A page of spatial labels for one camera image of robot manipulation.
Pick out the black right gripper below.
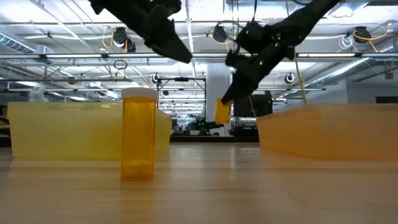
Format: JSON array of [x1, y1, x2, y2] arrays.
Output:
[[220, 41, 295, 106]]

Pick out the white humanoid figure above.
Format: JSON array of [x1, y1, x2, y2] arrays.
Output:
[[29, 85, 50, 103]]

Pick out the silver ventilation duct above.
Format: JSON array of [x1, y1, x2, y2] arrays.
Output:
[[304, 40, 398, 91]]

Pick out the long ceiling light strip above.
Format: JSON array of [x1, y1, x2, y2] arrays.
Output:
[[0, 52, 398, 60]]

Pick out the yellow translucent plastic bin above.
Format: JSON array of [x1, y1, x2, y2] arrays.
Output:
[[6, 101, 173, 161]]

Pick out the thin amber pill bottle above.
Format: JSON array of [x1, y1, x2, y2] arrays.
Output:
[[213, 98, 233, 125], [120, 87, 159, 182]]

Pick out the yellow hanging cable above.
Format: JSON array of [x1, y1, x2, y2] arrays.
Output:
[[284, 0, 308, 106]]

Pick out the black ceiling cable reel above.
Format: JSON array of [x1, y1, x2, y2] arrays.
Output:
[[126, 37, 137, 54], [353, 26, 373, 44], [212, 24, 228, 44], [112, 27, 127, 46]]

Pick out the grey ventilation duct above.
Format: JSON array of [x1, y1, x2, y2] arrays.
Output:
[[0, 30, 56, 56]]

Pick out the dark wall screen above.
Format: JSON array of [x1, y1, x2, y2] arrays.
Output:
[[375, 96, 398, 105]]

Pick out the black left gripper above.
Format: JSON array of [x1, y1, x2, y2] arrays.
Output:
[[88, 0, 193, 65]]

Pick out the black gantry frame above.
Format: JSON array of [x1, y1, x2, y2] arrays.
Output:
[[156, 77, 208, 125]]

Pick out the orange translucent plastic bin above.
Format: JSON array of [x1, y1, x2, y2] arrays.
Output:
[[256, 103, 398, 162]]

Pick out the black robot green lights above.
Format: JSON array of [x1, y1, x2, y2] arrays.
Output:
[[185, 116, 224, 137]]

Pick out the black low platform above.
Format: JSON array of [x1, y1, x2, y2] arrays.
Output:
[[169, 135, 261, 144]]

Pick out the white round column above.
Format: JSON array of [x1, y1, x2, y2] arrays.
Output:
[[206, 63, 233, 137]]

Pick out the black monitor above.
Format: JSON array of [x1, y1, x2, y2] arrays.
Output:
[[232, 94, 274, 118]]

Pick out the black cable loop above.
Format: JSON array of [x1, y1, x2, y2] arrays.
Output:
[[113, 58, 129, 71]]

